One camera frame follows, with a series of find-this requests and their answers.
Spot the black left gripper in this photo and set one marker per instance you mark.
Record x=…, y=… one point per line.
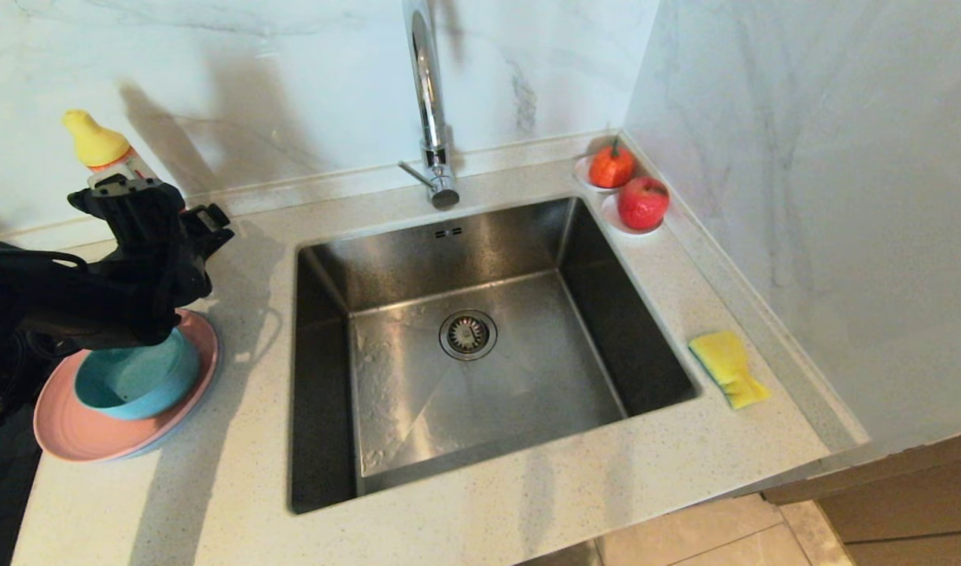
x=162, y=271

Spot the orange detergent bottle yellow cap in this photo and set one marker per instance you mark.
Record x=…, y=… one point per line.
x=99, y=145

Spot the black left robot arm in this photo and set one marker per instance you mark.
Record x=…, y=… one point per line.
x=48, y=306

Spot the metal sink drain strainer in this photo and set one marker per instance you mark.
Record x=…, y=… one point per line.
x=468, y=335

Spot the stainless steel sink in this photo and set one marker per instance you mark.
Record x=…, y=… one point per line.
x=488, y=393

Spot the yellow green sponge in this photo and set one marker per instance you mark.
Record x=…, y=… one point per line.
x=728, y=365

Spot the blue bowl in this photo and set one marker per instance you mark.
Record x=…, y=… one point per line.
x=134, y=385

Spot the light blue plate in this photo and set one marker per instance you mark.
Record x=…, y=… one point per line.
x=189, y=417

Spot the pink plate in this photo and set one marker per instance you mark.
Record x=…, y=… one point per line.
x=79, y=436

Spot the black induction cooktop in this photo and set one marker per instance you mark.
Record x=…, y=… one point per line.
x=1, y=495

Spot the chrome faucet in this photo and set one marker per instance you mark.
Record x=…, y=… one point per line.
x=429, y=94

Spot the small white dish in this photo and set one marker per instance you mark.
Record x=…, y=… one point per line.
x=618, y=224
x=581, y=171

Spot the orange toy persimmon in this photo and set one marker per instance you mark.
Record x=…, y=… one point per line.
x=611, y=167

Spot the red toy apple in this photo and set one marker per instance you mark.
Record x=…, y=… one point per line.
x=642, y=203

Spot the brown wooden cabinet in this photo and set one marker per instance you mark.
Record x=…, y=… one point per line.
x=905, y=503

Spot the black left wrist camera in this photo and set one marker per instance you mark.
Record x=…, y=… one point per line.
x=209, y=228

